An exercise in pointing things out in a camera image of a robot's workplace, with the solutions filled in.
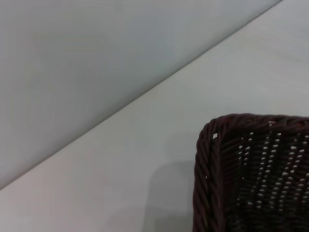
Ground black woven plastic basket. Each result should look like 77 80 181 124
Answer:
192 113 309 232

